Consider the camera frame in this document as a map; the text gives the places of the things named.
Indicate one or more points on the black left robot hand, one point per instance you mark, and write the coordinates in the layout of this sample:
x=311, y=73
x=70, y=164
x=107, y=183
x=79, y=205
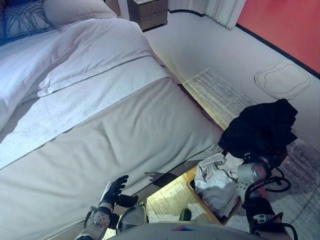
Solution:
x=116, y=191

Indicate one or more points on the black garment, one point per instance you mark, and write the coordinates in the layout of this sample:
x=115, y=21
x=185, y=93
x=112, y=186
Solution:
x=260, y=125

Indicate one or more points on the white garment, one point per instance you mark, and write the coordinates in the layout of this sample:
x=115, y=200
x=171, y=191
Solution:
x=217, y=192

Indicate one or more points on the dark blue floor tape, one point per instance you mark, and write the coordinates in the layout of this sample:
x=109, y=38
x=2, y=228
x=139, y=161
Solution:
x=275, y=48

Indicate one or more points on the robot leg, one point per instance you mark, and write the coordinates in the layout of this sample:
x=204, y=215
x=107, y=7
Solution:
x=185, y=215
x=133, y=217

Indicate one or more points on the grey patterned cushion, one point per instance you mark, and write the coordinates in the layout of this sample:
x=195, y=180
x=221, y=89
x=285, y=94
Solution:
x=22, y=22

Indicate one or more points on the beige upholstered bed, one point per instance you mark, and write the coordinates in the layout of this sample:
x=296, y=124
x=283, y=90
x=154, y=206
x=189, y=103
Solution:
x=112, y=145

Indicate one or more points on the beige garment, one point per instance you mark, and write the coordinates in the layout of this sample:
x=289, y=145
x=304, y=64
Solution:
x=212, y=162

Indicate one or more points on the white textured blanket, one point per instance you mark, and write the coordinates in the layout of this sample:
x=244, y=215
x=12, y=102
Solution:
x=75, y=105

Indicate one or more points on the robot right leg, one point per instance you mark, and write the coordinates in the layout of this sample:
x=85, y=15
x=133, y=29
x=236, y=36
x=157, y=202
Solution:
x=185, y=215

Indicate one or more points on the beige pillow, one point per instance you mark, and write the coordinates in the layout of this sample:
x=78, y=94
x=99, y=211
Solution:
x=75, y=11

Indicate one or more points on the wooden laundry basket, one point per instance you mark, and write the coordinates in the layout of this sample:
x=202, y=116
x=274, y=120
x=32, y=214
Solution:
x=192, y=187

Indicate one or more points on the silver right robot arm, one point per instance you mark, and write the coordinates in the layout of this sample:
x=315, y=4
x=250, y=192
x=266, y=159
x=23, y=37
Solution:
x=250, y=175

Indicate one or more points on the white curtain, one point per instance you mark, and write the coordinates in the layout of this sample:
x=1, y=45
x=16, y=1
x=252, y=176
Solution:
x=225, y=12

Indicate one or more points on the grey robot torso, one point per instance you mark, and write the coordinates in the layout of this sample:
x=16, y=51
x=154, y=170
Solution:
x=180, y=232

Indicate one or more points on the brown wooden nightstand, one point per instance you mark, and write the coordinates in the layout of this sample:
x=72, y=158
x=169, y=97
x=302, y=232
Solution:
x=148, y=13

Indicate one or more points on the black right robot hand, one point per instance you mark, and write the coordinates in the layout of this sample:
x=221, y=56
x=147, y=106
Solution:
x=273, y=157

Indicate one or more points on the robot left leg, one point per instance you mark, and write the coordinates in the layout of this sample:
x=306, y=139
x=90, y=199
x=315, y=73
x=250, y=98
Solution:
x=133, y=217

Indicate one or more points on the white duvet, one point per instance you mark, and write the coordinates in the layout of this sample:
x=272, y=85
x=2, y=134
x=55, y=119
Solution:
x=75, y=55

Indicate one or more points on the grey striped rug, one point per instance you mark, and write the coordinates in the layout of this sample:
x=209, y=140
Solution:
x=220, y=92

